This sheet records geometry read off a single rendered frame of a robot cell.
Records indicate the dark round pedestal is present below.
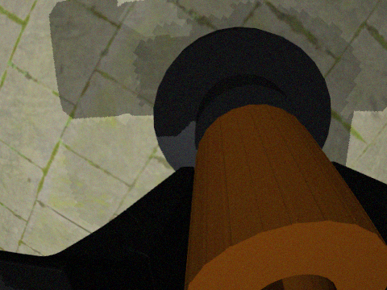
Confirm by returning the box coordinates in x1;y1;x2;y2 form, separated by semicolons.
154;27;331;171

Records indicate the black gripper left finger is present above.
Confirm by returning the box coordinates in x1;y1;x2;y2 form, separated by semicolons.
0;167;194;290

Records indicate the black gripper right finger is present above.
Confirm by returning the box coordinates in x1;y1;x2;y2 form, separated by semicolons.
330;161;387;244

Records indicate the orange knob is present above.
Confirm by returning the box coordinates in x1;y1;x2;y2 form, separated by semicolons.
184;104;387;290

